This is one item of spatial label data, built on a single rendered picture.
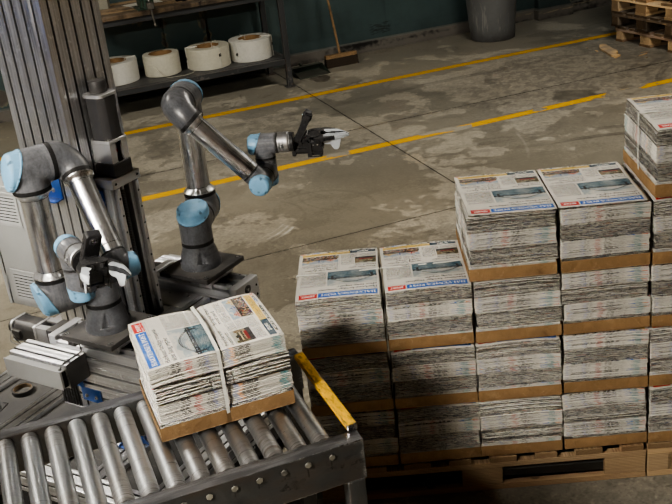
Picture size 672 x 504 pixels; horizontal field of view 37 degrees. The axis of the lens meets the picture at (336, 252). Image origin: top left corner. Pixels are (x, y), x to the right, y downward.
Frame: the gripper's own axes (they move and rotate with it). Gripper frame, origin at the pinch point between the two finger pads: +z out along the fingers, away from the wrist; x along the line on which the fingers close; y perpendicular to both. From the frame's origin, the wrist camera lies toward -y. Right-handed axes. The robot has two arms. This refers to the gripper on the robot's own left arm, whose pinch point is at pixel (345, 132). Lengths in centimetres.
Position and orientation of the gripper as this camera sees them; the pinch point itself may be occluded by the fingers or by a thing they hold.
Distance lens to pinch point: 354.3
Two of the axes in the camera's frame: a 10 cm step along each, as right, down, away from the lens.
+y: 1.1, 8.4, 5.3
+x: -0.7, 5.3, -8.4
